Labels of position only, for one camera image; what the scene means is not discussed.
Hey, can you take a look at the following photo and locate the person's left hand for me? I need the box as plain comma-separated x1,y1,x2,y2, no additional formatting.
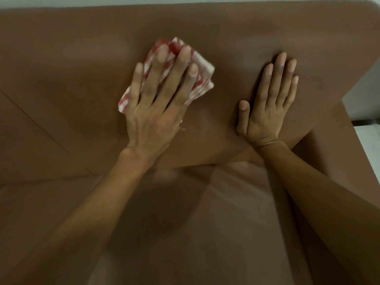
124,45,199,164

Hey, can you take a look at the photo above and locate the person's right hand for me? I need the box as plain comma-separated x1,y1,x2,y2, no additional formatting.
236,52,300,149

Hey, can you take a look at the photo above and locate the red white checkered cloth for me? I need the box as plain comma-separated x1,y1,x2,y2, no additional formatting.
118,36,215,114

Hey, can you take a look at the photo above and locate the brown leather sofa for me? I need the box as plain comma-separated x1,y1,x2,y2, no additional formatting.
0,0,380,285

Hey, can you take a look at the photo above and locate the person's right forearm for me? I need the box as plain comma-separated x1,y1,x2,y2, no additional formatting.
251,140,380,285

